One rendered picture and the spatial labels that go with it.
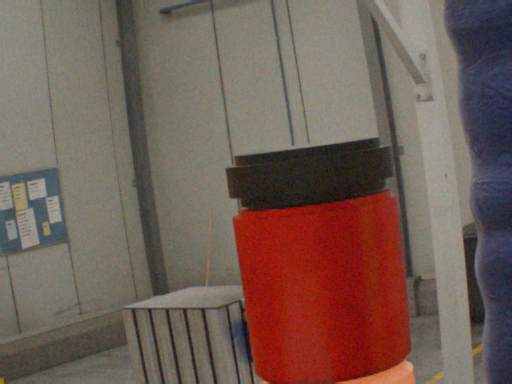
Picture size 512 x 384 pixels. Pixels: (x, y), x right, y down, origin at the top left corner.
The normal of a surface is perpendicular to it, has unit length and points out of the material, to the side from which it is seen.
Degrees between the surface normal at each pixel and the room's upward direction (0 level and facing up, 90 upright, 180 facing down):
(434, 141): 90
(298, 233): 90
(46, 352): 90
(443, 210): 90
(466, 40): 107
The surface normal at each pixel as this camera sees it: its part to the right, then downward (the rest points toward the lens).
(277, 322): -0.67, 0.13
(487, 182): -0.89, -0.11
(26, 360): 0.83, -0.08
